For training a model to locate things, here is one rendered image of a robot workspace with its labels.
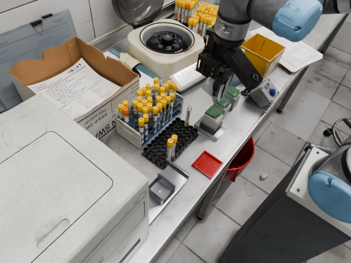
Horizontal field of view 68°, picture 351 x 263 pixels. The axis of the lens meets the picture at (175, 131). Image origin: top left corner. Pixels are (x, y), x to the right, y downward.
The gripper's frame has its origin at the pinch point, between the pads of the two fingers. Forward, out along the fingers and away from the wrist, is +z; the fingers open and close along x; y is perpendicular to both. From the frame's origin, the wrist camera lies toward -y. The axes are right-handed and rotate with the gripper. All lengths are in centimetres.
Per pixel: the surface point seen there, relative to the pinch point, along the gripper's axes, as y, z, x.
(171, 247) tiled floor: -4, 101, 15
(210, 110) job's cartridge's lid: 1.2, 4.9, 0.5
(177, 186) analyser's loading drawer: -5.2, 9.3, 24.6
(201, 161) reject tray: -5.0, 13.1, 12.0
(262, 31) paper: 13, 12, -65
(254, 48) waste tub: 8.8, 9.8, -46.7
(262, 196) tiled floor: -31, 101, -47
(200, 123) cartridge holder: 2.7, 10.2, 2.5
